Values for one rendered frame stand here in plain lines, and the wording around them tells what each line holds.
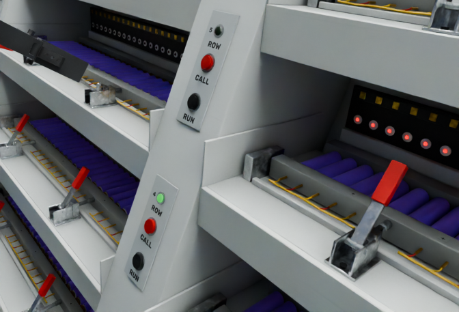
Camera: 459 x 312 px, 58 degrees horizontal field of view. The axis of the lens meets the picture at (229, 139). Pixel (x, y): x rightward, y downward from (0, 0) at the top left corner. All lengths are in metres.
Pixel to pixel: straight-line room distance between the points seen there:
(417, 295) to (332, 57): 0.19
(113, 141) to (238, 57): 0.23
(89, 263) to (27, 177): 0.28
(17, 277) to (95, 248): 0.28
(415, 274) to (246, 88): 0.22
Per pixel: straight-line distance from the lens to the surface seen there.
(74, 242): 0.64
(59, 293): 0.80
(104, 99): 0.63
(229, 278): 0.53
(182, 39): 0.73
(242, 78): 0.40
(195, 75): 0.44
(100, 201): 0.69
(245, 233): 0.38
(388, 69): 0.34
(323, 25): 0.37
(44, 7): 1.04
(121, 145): 0.54
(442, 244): 0.37
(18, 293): 0.85
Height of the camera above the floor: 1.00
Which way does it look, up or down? 8 degrees down
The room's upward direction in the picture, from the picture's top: 20 degrees clockwise
